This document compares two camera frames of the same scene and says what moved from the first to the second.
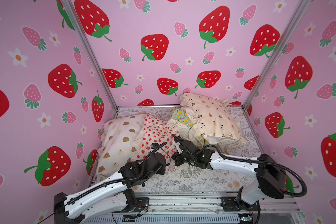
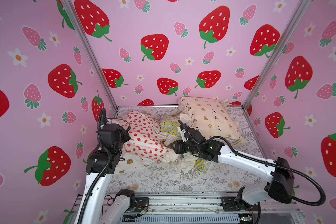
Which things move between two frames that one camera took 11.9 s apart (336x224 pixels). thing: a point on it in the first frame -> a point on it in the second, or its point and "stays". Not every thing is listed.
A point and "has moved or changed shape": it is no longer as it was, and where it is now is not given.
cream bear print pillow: (121, 140) has moved or changed shape
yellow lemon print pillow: (182, 123) has moved or changed shape
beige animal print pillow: (212, 118) stays
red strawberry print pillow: (152, 130) has moved or changed shape
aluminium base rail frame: (204, 208) stays
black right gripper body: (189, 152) -> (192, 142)
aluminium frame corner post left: (70, 6) stays
